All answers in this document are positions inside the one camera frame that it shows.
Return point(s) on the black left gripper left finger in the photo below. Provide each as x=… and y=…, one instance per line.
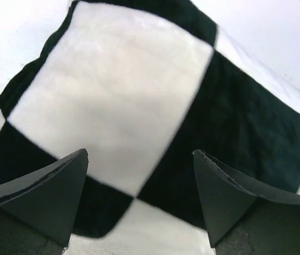
x=38, y=210

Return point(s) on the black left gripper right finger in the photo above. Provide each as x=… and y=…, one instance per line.
x=243, y=215

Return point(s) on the black white checkered pillowcase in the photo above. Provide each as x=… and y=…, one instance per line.
x=141, y=85

